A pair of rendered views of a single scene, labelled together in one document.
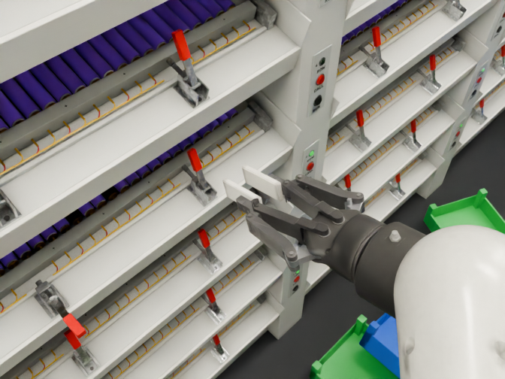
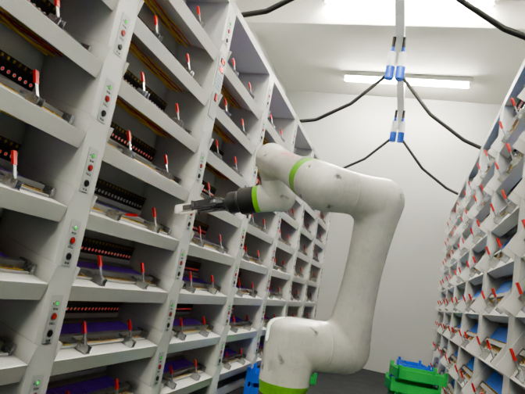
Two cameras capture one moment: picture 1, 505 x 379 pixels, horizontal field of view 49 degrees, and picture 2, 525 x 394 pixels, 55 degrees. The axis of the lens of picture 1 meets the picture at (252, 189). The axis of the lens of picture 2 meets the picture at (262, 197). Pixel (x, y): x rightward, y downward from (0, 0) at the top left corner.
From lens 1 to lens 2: 158 cm
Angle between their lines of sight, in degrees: 65
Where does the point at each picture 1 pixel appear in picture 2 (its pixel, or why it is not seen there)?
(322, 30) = (194, 191)
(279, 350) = not seen: outside the picture
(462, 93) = (222, 317)
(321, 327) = not seen: outside the picture
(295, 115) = (183, 223)
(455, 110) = (219, 329)
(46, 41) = (158, 116)
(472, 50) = (224, 290)
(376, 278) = (244, 191)
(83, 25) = (163, 121)
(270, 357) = not seen: outside the picture
